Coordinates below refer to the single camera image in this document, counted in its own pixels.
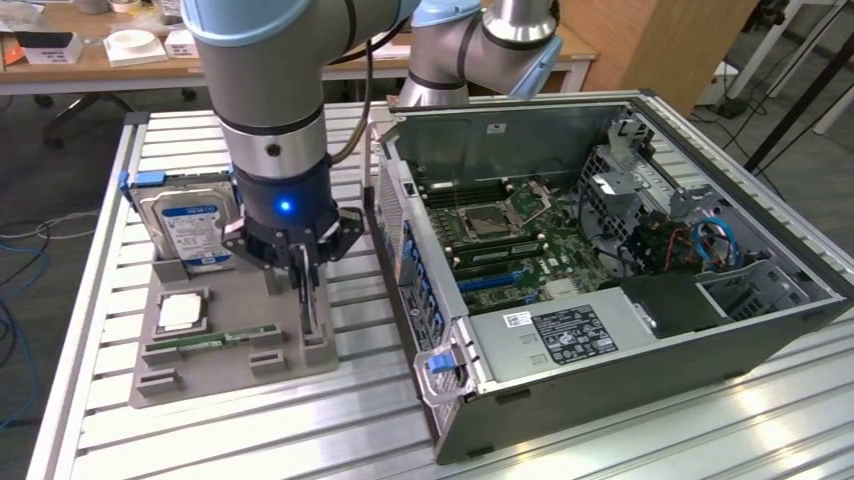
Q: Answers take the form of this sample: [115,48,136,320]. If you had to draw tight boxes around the CPU socket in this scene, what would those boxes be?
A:
[458,202,527,245]

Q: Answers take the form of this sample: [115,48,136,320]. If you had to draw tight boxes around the hard disk with blue caddy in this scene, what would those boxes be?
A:
[117,169,245,275]

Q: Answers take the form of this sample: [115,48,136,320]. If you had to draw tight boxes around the black office chair base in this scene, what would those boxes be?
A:
[32,87,139,150]

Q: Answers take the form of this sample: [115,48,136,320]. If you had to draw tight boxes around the wooden cabinet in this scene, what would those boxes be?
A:
[556,0,762,114]

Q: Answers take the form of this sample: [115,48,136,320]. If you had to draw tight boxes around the red and black wires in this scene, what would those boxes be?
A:
[656,224,703,275]

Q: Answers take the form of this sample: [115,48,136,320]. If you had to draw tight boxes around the black Nvidia graphics card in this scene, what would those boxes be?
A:
[296,244,323,340]

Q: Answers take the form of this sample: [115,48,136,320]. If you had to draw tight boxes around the grey plastic parts rack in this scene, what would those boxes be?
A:
[127,249,342,410]

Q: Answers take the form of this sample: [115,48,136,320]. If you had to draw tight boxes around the metal socket cover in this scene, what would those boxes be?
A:
[506,179,558,214]

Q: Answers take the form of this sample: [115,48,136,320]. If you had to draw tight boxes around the wooden desk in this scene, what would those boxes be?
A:
[0,0,600,109]

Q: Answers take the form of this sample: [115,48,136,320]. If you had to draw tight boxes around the installed RAM stick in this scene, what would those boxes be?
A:
[464,243,544,265]

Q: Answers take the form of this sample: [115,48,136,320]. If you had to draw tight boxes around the white paper stack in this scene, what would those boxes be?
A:
[372,34,412,61]

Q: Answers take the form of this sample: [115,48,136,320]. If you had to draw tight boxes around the small white labelled box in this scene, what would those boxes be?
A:
[163,27,200,61]

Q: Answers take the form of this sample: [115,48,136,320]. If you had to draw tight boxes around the white box with black top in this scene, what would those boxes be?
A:
[12,30,85,66]

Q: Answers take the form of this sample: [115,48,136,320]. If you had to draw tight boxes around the white floor cable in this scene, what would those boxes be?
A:
[0,208,103,242]

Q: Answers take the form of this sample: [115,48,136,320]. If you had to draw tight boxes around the silver perforated disk bay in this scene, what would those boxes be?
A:
[576,144,660,252]

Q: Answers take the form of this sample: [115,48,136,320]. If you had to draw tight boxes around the green RAM stick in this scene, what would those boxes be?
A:
[145,324,279,352]

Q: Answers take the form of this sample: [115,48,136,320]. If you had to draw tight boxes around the blue SATA wire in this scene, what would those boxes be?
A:
[688,217,743,270]

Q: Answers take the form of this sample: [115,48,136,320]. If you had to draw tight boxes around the silver CPU chip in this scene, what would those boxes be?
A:
[157,294,209,330]

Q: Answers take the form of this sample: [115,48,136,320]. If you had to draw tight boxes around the green motherboard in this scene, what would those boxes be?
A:
[416,164,628,309]

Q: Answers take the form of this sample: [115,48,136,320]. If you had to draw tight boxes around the blue expansion slot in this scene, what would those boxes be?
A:
[456,271,527,297]

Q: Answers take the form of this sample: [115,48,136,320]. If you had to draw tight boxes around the blue floor cable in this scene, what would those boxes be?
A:
[0,239,53,432]

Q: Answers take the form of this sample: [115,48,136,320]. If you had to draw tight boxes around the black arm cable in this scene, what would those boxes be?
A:
[328,35,376,165]

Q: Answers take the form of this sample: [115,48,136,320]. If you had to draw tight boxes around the white square stand with bowl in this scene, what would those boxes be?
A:
[101,28,171,69]

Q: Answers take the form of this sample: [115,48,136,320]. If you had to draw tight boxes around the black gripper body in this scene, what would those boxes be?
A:
[232,154,343,270]

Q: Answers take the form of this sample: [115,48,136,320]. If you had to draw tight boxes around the white floor box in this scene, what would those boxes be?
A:
[692,62,742,109]

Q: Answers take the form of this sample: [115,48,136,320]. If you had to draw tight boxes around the grey power supply unit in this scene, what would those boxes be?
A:
[466,288,662,389]

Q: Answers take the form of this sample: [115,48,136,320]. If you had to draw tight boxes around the black slanted pole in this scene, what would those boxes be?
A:
[742,0,854,175]

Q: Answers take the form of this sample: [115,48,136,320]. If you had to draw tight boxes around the dark grey open PC case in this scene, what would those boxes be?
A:
[359,88,854,466]

